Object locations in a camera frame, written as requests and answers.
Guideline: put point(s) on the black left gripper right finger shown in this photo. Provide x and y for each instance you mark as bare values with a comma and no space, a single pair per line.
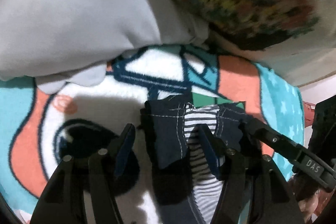
253,189

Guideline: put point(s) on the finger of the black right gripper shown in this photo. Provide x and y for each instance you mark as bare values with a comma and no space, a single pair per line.
270,137

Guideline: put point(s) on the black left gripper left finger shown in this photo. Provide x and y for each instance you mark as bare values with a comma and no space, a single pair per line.
62,200

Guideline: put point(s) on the navy striped pants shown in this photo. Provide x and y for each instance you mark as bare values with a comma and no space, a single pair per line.
185,189

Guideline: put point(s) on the cartoon fleece blanket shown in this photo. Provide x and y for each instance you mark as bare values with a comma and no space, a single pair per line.
36,128

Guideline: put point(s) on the floral cream pillow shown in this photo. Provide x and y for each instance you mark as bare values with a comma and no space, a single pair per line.
295,38

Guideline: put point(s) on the plain white pillow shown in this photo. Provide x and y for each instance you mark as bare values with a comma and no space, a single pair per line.
71,41

